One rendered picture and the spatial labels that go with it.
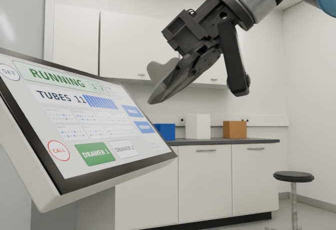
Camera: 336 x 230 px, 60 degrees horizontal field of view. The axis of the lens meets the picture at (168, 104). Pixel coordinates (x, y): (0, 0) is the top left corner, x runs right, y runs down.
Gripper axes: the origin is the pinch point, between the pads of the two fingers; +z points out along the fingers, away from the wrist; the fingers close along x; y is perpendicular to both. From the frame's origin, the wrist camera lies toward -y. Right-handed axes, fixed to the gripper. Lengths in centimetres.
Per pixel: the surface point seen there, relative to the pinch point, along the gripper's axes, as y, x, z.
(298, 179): -63, -224, 2
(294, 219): -90, -238, 29
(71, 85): 19.1, -7.6, 14.9
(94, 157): -0.3, 1.8, 14.9
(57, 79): 20.1, -3.8, 14.9
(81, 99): 14.6, -7.3, 14.9
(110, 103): 14.6, -19.6, 15.0
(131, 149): 0.1, -13.5, 14.9
